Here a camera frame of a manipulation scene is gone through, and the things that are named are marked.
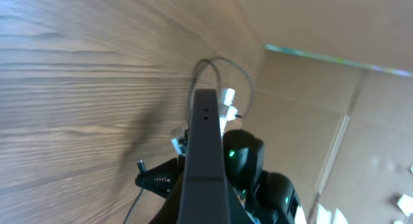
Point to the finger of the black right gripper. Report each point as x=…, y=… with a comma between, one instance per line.
x=161, y=179

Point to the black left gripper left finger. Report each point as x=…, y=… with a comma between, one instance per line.
x=170, y=210

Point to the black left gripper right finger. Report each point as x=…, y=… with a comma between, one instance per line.
x=236, y=211

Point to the white power strip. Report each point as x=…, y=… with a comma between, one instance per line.
x=226, y=96

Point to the white charger adapter plug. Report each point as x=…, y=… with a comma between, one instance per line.
x=229, y=112

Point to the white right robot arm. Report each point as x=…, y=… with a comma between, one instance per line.
x=267, y=196

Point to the blue Galaxy smartphone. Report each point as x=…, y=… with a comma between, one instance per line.
x=204, y=193

